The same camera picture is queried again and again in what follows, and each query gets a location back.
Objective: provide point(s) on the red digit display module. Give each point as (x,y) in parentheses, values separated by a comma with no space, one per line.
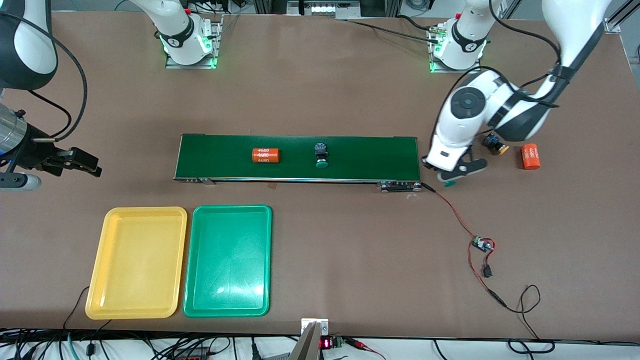
(325,343)

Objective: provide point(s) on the grey metal camera stand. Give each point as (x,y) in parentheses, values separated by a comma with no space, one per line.
(306,347)

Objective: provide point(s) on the red clip lead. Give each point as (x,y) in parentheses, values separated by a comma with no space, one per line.
(362,345)

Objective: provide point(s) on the black inline switch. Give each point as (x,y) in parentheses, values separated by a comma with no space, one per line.
(486,271)

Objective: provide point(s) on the green conveyor belt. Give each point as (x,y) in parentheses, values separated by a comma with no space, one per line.
(225,160)

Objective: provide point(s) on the green flat head push button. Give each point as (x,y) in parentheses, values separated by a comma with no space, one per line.
(450,184)

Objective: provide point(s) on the green plastic tray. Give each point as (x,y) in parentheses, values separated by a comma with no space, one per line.
(227,280)

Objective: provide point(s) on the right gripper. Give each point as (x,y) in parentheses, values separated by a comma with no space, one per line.
(36,152)

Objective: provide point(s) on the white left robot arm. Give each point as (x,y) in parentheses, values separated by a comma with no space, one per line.
(452,135)

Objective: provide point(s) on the yellow plastic tray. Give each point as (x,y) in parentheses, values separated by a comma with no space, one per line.
(135,265)

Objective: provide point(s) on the red and black power strip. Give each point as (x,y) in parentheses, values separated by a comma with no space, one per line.
(195,356)

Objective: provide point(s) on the silver control box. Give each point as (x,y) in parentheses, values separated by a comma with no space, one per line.
(325,7)

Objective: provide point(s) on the yellow push button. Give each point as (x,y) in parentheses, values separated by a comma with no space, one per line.
(492,141)

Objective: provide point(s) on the green mushroom head push button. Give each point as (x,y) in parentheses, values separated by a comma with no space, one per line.
(320,150)

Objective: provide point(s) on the small black circuit board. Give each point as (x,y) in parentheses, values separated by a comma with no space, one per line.
(482,244)

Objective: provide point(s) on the aluminium frame profile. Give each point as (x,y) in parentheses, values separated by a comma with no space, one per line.
(612,26)

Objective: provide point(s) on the beige tape piece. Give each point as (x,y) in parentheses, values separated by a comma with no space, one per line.
(273,186)

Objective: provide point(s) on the orange 4680 battery cylinder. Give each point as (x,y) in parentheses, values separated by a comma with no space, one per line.
(266,155)
(530,157)

